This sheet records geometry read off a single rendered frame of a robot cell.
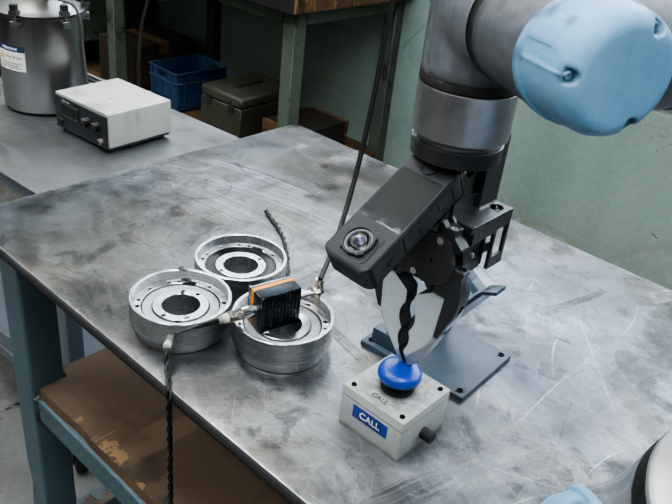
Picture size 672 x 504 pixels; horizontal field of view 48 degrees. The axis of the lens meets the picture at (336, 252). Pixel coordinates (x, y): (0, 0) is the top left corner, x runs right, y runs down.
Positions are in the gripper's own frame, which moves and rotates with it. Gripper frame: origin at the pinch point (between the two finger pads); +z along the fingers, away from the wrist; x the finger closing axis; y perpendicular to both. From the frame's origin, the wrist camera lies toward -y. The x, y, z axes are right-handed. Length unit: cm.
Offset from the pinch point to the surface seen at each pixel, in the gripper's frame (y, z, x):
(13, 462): 2, 88, 94
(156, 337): -10.5, 6.0, 22.0
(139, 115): 34, 14, 91
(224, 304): -2.3, 5.3, 21.4
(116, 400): -3, 33, 43
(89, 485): 11, 88, 78
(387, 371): -1.5, 1.4, 0.3
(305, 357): -1.4, 5.9, 10.2
